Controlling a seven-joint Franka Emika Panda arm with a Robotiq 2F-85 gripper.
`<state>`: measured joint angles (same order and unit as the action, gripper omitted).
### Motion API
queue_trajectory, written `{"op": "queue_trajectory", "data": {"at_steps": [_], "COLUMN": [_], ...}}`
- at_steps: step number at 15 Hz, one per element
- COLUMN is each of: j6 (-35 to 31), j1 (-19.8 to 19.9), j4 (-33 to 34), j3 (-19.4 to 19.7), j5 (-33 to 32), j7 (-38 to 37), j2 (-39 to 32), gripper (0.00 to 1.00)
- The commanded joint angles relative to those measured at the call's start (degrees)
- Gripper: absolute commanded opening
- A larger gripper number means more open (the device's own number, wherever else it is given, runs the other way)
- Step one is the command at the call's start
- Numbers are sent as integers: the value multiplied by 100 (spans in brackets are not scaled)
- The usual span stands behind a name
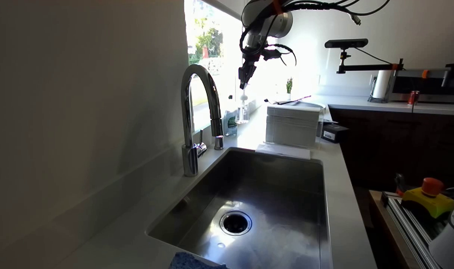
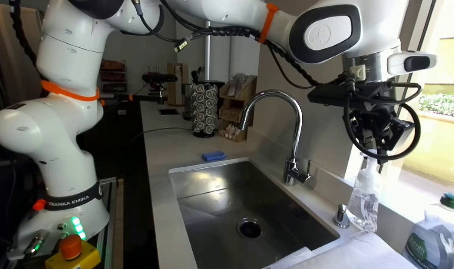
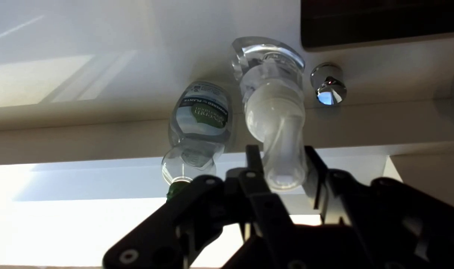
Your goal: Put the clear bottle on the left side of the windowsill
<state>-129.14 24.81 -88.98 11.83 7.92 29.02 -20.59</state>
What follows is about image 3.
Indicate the clear pump bottle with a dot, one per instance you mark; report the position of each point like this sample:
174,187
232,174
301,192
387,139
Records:
274,110

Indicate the green label water bottle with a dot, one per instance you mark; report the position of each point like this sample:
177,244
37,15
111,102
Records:
199,120

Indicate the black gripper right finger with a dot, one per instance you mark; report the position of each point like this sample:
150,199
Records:
396,225

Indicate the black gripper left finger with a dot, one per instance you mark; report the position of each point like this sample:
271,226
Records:
272,225

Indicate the chrome faucet knob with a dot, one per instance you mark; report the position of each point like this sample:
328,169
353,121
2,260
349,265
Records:
328,86

